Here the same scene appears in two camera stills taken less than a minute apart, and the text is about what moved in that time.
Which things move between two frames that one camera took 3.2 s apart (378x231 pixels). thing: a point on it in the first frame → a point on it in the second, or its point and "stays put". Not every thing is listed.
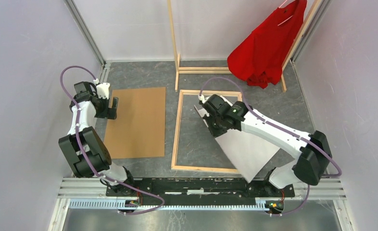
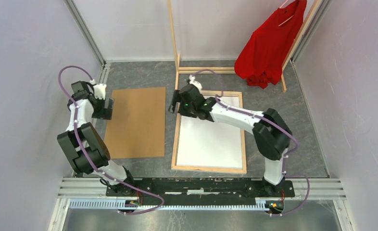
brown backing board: x=139 y=130 stays put
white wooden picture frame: x=199 y=168 stays put
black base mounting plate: x=196 y=190 stays put
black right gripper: x=215 y=133 → x=176 y=98
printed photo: x=249 y=153 → x=202 y=144
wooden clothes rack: x=178 y=70 stays put
